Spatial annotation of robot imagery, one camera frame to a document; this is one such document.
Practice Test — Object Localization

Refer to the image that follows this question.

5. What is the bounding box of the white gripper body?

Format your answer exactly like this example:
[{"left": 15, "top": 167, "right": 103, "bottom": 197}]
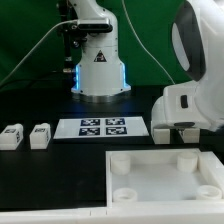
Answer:
[{"left": 151, "top": 81, "right": 224, "bottom": 132}]

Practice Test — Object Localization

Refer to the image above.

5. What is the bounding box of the white square tabletop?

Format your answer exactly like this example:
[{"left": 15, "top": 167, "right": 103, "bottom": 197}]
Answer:
[{"left": 106, "top": 148, "right": 224, "bottom": 207}]

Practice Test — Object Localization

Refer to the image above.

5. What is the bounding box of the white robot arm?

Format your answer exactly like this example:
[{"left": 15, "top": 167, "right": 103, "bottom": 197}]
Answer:
[{"left": 69, "top": 0, "right": 224, "bottom": 131}]

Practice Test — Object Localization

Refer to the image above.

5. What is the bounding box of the white sheet with tags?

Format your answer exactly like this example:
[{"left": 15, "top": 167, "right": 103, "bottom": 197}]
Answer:
[{"left": 54, "top": 117, "right": 149, "bottom": 139}]

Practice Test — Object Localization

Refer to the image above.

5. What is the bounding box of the white obstacle fence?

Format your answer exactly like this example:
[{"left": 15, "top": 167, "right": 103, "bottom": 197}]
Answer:
[{"left": 0, "top": 199, "right": 224, "bottom": 224}]

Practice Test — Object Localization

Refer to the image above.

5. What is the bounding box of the grey cable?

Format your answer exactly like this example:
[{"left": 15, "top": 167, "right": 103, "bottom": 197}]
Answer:
[{"left": 0, "top": 19, "right": 81, "bottom": 88}]

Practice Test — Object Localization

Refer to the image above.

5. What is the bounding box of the black camera stand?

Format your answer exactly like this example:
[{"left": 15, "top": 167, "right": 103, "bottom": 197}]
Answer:
[{"left": 56, "top": 0, "right": 85, "bottom": 74}]

